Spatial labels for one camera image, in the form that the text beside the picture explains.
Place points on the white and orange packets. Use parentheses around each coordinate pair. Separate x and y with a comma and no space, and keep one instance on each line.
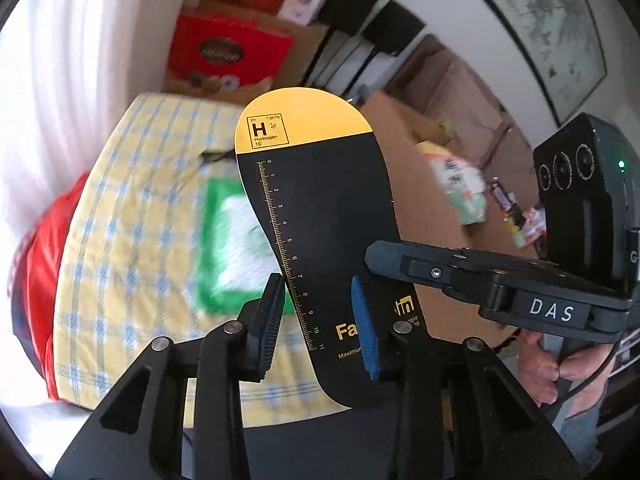
(534,222)

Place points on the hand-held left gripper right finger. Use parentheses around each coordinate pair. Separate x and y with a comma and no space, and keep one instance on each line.
(372,330)

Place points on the yellow and black insole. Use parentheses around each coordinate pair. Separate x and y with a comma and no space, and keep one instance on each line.
(330,200)

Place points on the brown sofa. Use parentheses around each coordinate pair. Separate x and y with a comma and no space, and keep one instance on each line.
(465,95)

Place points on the framed ink wall painting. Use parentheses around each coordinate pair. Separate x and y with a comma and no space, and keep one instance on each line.
(545,30)

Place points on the brown chocolate bar bag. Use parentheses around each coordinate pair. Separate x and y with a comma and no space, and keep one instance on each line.
(502,192)

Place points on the lime green black device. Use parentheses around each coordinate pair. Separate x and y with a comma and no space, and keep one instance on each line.
(446,128)

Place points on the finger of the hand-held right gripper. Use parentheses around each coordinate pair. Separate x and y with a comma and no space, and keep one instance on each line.
(425,260)

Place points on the red cookie gift box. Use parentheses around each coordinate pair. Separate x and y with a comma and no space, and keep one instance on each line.
(225,50)

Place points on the green and white packet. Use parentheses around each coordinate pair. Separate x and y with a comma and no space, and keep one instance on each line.
(212,240)

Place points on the black loudspeaker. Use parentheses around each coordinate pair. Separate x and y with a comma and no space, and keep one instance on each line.
(395,27)
(352,0)

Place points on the yellow plastic bag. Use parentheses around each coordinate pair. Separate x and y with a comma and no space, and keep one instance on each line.
(515,230)

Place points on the large brown cardboard box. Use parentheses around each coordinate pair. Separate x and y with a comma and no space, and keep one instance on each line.
(425,220)

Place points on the person's right hand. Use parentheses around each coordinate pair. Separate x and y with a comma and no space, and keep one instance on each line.
(537,370)

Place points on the red plastic bag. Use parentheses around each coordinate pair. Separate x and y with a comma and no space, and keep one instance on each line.
(45,260)

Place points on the brown cardboard carton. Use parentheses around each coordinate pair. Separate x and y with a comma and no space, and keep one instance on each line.
(305,45)

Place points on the yellow blue checked tablecloth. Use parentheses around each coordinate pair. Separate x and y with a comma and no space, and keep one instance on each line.
(140,210)

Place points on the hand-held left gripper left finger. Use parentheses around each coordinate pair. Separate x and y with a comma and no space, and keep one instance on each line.
(265,325)

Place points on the black speaker stand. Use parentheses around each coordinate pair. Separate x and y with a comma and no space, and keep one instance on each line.
(365,72)
(327,60)

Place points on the white sheer curtain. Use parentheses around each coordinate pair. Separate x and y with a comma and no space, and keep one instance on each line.
(75,60)

